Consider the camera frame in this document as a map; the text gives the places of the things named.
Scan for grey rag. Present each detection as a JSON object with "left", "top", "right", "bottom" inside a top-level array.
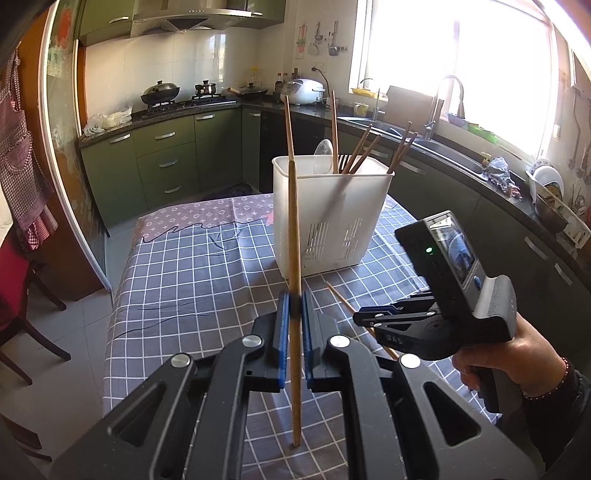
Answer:
[{"left": 482, "top": 157, "right": 523, "bottom": 199}]

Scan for white plastic spoon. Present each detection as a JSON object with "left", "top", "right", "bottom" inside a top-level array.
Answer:
[{"left": 314, "top": 138, "right": 334, "bottom": 174}]

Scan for red checked apron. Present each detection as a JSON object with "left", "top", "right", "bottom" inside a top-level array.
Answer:
[{"left": 0, "top": 46, "right": 58, "bottom": 250}]

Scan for blue checked tablecloth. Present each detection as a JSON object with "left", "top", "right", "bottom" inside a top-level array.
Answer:
[{"left": 104, "top": 194, "right": 504, "bottom": 480}]

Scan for white rice cooker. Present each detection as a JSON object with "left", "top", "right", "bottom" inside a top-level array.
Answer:
[{"left": 280, "top": 78, "right": 326, "bottom": 106}]

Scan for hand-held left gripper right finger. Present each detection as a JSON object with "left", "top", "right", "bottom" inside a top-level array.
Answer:
[{"left": 300, "top": 293, "right": 539, "bottom": 480}]

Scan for steel bowl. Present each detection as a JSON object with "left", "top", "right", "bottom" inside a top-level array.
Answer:
[{"left": 534, "top": 196, "right": 570, "bottom": 234}]

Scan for white plastic utensil holder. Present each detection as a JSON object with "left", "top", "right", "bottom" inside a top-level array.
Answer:
[{"left": 271, "top": 154, "right": 395, "bottom": 280}]

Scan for bunch of wooden chopsticks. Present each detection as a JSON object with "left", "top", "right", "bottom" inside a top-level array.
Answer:
[{"left": 283, "top": 90, "right": 419, "bottom": 176}]

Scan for black thread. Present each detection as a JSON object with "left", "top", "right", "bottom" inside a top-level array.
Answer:
[{"left": 115, "top": 314, "right": 213, "bottom": 340}]

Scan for white dish rack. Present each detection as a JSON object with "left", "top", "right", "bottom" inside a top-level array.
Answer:
[{"left": 525, "top": 159, "right": 591, "bottom": 246}]

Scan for small curved steel faucet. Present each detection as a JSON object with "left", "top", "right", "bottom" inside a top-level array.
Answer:
[{"left": 359, "top": 78, "right": 385, "bottom": 121}]

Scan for steel range hood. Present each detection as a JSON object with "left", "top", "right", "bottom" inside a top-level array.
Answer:
[{"left": 130, "top": 0, "right": 254, "bottom": 38}]

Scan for red bead bracelet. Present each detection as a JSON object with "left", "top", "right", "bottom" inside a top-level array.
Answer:
[{"left": 519, "top": 356, "right": 574, "bottom": 400}]

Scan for white plate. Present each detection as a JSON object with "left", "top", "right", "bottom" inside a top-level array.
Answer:
[{"left": 533, "top": 165, "right": 565, "bottom": 197}]

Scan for person's right forearm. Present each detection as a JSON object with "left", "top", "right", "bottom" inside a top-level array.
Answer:
[{"left": 522, "top": 360, "right": 591, "bottom": 472}]

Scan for black gas stove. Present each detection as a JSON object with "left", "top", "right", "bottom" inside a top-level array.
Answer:
[{"left": 139, "top": 95, "right": 241, "bottom": 114}]

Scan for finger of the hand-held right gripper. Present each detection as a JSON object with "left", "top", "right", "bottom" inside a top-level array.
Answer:
[
  {"left": 353, "top": 305, "right": 439, "bottom": 329},
  {"left": 397, "top": 291, "right": 437, "bottom": 309}
]

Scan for steel kitchen sink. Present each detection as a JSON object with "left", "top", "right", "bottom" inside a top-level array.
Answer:
[{"left": 342, "top": 117, "right": 483, "bottom": 175}]

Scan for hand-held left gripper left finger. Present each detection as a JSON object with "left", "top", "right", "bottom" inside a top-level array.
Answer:
[{"left": 51, "top": 291, "right": 291, "bottom": 480}]

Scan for red wooden chair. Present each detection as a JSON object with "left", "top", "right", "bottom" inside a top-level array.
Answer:
[{"left": 0, "top": 240, "right": 72, "bottom": 384}]

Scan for tall chrome sink faucet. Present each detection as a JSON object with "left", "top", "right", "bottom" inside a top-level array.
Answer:
[{"left": 424, "top": 75, "right": 465, "bottom": 140}]

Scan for wooden framed glass door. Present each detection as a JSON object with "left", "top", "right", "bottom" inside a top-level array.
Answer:
[{"left": 18, "top": 0, "right": 114, "bottom": 301}]

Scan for brown cutting board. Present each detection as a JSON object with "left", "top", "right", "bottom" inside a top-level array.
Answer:
[{"left": 385, "top": 85, "right": 437, "bottom": 121}]

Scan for dark stone countertop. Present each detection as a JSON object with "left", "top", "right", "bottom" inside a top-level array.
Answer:
[{"left": 78, "top": 99, "right": 591, "bottom": 296}]

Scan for white plastic bags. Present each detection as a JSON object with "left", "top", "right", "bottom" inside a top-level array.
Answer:
[{"left": 83, "top": 104, "right": 134, "bottom": 137}]

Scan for purple patterned cloth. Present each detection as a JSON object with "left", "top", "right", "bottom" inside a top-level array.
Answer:
[{"left": 135, "top": 193, "right": 278, "bottom": 244}]

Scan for green kitchen base cabinet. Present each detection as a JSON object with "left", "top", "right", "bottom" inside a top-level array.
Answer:
[{"left": 78, "top": 108, "right": 591, "bottom": 370}]

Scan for light bamboo chopstick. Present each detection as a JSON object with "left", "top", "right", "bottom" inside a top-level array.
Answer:
[
  {"left": 324, "top": 281, "right": 400, "bottom": 361},
  {"left": 287, "top": 158, "right": 303, "bottom": 449}
]

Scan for black wok with lid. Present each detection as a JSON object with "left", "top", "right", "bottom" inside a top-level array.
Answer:
[{"left": 141, "top": 80, "right": 182, "bottom": 106}]

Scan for kitchen window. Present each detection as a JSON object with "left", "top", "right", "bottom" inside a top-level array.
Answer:
[{"left": 348, "top": 0, "right": 559, "bottom": 160}]

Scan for frying pan with lid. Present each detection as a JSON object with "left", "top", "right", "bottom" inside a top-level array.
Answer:
[{"left": 228, "top": 83, "right": 269, "bottom": 100}]

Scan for person's right hand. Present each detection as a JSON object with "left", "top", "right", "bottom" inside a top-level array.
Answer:
[{"left": 451, "top": 314, "right": 565, "bottom": 398}]

